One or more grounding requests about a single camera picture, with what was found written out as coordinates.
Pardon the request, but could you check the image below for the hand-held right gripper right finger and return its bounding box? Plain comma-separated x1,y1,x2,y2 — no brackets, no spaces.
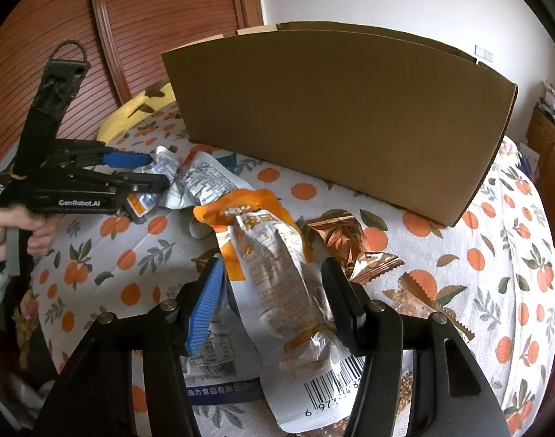
320,257,512,437

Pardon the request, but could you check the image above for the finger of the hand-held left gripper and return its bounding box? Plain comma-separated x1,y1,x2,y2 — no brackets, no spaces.
66,168,171,197
54,139,153,170

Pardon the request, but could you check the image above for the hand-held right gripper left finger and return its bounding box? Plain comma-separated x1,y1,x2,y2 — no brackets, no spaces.
32,257,228,437

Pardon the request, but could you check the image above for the small silver packet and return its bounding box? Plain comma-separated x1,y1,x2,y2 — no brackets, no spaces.
147,146,182,178

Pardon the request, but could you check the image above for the bronze foil snack packet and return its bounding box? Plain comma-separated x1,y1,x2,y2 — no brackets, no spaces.
348,252,405,285
307,212,366,265

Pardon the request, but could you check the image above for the orange white snack packet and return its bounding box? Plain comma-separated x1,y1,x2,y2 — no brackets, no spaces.
193,189,373,433

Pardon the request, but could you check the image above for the brown cardboard box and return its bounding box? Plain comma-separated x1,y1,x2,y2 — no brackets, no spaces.
161,20,519,228

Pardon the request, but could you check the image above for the person's left hand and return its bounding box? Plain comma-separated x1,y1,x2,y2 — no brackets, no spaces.
0,207,60,265

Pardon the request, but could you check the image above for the small dark-edged orange packet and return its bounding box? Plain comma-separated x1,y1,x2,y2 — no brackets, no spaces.
125,191,162,225

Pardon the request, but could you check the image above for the yellow pillow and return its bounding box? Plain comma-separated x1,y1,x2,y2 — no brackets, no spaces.
98,82,180,139

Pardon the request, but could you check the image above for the white blue snack packet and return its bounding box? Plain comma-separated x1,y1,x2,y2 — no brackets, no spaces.
179,277,264,406

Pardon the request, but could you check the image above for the silver white snack packet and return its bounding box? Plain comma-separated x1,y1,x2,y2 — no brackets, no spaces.
166,150,255,210

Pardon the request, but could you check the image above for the clear grain bar packet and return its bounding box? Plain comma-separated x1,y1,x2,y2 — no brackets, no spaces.
382,271,476,342

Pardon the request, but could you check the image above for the orange fruit print tablecloth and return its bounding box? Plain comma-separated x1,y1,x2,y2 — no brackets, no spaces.
32,100,555,437

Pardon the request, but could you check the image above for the wooden slatted wardrobe door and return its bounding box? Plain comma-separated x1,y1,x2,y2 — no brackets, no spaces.
0,0,264,178

